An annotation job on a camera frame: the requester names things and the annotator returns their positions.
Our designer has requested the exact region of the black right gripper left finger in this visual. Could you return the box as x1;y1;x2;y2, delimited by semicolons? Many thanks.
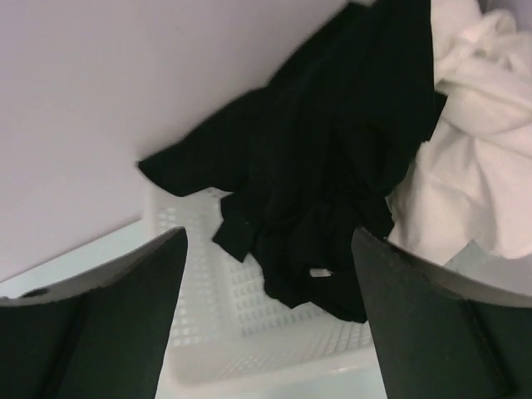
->
1;228;188;399

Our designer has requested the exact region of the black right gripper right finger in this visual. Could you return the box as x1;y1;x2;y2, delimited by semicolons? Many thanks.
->
352;229;531;398

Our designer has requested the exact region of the black t shirt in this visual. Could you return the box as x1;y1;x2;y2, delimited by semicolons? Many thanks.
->
138;1;446;323

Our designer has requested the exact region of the white plastic basket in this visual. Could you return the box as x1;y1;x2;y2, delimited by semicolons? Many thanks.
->
143;185;377;398

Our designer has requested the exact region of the white t shirt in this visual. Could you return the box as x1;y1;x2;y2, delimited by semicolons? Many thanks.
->
388;1;531;265

